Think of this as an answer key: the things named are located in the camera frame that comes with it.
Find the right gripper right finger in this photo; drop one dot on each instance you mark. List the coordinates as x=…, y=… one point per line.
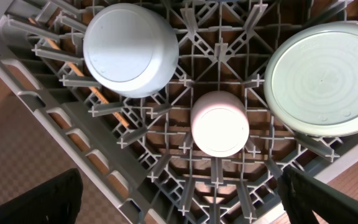
x=303, y=197

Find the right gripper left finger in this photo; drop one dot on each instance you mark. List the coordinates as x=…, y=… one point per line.
x=57, y=200

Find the pink cup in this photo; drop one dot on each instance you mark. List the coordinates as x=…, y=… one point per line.
x=219, y=124

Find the light green saucer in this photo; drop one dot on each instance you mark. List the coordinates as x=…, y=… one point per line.
x=311, y=81

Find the light blue bowl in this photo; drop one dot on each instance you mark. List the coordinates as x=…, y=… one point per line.
x=130, y=50

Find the wooden chopstick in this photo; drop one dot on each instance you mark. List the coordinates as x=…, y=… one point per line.
x=81, y=77

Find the grey dishwasher rack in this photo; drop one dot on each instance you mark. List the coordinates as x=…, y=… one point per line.
x=152, y=171

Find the brown serving tray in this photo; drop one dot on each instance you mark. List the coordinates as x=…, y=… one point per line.
x=29, y=156

